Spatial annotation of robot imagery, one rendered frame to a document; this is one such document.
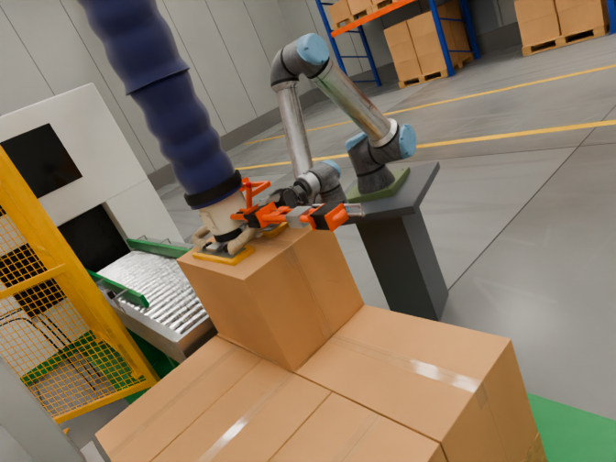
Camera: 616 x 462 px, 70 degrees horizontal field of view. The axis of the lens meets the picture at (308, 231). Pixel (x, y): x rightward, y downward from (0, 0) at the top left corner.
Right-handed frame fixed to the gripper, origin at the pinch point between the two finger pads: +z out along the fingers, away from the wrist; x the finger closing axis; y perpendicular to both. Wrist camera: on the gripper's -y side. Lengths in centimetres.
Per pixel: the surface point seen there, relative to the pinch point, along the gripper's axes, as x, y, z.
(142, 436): -54, 31, 67
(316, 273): -27.8, -4.3, -6.3
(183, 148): 29.6, 20.1, 7.0
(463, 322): -106, -2, -77
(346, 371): -53, -23, 10
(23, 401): -53, 130, 96
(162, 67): 56, 17, 2
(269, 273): -16.7, -3.8, 10.3
